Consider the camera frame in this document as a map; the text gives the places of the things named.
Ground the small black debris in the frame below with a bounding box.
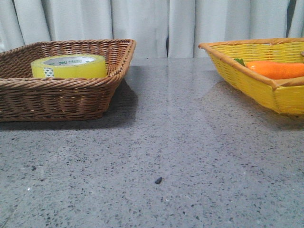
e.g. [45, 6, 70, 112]
[154, 177, 162, 184]

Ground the orange toy carrot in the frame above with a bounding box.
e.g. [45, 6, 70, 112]
[234, 58, 304, 80]

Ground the yellow tape roll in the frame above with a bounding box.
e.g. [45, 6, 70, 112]
[31, 54, 107, 79]

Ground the yellow wicker basket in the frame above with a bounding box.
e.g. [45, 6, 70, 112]
[199, 38, 304, 115]

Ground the brown wicker basket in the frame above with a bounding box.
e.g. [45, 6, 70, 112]
[0, 39, 136, 122]

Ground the white curtain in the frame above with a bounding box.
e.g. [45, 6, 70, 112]
[0, 0, 304, 58]

